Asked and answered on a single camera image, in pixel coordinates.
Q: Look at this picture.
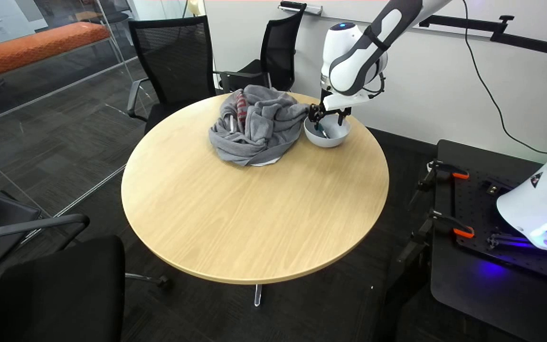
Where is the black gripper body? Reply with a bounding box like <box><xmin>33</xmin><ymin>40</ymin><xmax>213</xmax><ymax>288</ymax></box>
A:
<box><xmin>320</xmin><ymin>100</ymin><xmax>352</xmax><ymax>119</ymax></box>

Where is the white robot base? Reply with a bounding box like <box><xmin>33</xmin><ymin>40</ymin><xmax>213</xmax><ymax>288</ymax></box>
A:
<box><xmin>494</xmin><ymin>131</ymin><xmax>547</xmax><ymax>258</ymax></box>

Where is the white bowl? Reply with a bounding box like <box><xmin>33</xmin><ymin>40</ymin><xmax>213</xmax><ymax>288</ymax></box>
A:
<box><xmin>303</xmin><ymin>112</ymin><xmax>354</xmax><ymax>150</ymax></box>

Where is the grey sweater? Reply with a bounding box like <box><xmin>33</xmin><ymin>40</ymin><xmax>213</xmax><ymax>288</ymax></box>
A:
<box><xmin>208</xmin><ymin>83</ymin><xmax>314</xmax><ymax>169</ymax></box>

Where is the black mesh office chair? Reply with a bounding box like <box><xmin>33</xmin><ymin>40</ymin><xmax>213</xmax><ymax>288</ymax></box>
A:
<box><xmin>215</xmin><ymin>7</ymin><xmax>306</xmax><ymax>95</ymax></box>
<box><xmin>0</xmin><ymin>173</ymin><xmax>94</xmax><ymax>273</ymax></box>
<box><xmin>126</xmin><ymin>13</ymin><xmax>221</xmax><ymax>133</ymax></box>
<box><xmin>0</xmin><ymin>233</ymin><xmax>175</xmax><ymax>342</ymax></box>

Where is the chrome table base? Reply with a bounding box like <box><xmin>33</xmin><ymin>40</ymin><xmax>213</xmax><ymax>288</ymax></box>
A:
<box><xmin>251</xmin><ymin>281</ymin><xmax>266</xmax><ymax>311</ymax></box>

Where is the black mounting table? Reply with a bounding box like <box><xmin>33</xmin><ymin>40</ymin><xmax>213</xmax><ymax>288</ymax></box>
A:
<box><xmin>375</xmin><ymin>138</ymin><xmax>547</xmax><ymax>342</ymax></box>

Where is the orange bench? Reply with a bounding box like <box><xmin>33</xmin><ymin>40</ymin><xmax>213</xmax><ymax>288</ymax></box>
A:
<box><xmin>0</xmin><ymin>21</ymin><xmax>115</xmax><ymax>87</ymax></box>

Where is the black wall rail piece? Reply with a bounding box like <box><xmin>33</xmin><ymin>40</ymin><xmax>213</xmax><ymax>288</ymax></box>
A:
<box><xmin>278</xmin><ymin>0</ymin><xmax>323</xmax><ymax>19</ymax></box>

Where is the orange handled bar clamp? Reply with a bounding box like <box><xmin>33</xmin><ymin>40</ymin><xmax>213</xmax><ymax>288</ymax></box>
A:
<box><xmin>405</xmin><ymin>209</ymin><xmax>479</xmax><ymax>247</ymax></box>
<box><xmin>415</xmin><ymin>157</ymin><xmax>473</xmax><ymax>192</ymax></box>

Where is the black wall cable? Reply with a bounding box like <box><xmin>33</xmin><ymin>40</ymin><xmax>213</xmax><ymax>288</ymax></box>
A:
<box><xmin>460</xmin><ymin>0</ymin><xmax>547</xmax><ymax>157</ymax></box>

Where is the metal base mounting bracket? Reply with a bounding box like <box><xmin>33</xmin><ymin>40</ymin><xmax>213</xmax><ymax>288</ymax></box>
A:
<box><xmin>487</xmin><ymin>230</ymin><xmax>534</xmax><ymax>250</ymax></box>

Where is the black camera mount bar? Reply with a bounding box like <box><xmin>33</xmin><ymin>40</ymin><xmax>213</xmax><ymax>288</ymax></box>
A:
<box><xmin>418</xmin><ymin>11</ymin><xmax>547</xmax><ymax>72</ymax></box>

